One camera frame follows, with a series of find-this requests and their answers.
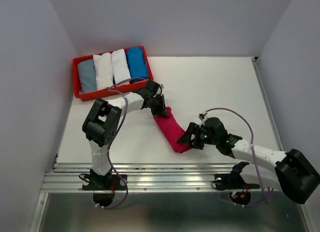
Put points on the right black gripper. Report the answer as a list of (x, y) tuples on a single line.
[(193, 129)]

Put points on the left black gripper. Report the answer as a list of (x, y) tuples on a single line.
[(161, 111)]

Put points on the pink t-shirt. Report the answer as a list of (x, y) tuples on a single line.
[(172, 131)]

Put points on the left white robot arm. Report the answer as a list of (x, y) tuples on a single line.
[(105, 118)]

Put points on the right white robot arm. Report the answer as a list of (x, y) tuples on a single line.
[(259, 167)]

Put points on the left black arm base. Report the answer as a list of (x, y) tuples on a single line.
[(111, 182)]

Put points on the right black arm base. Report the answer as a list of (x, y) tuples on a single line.
[(233, 180)]

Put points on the blue rolled t-shirt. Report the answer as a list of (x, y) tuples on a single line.
[(137, 65)]

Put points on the white textured rolled t-shirt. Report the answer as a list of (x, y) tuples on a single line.
[(104, 71)]

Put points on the grey rolled t-shirt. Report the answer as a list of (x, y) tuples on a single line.
[(87, 76)]

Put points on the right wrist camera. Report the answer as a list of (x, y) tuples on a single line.
[(202, 117)]

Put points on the aluminium mounting rail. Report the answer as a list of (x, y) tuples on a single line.
[(141, 178)]

